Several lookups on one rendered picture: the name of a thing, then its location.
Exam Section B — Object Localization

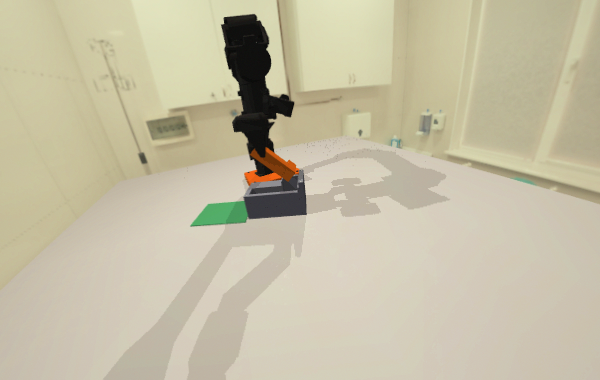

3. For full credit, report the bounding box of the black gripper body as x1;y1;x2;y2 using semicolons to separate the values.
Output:
232;83;277;132

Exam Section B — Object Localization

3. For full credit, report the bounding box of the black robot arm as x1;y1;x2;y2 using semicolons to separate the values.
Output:
221;14;294;177

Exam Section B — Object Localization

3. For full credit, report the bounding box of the orange l-shaped part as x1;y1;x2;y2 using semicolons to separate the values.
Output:
250;146;296;182

